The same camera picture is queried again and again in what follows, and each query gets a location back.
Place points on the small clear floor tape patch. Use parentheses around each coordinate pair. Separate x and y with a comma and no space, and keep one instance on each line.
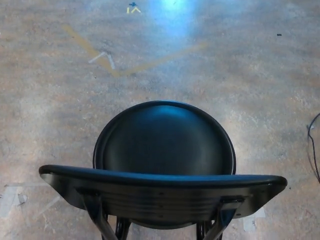
(258,217)

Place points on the black padded chair backrest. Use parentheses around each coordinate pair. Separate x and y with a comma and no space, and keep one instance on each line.
(160,180)

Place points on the large clear floor tape patch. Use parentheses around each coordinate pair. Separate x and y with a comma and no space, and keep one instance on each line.
(10,197)

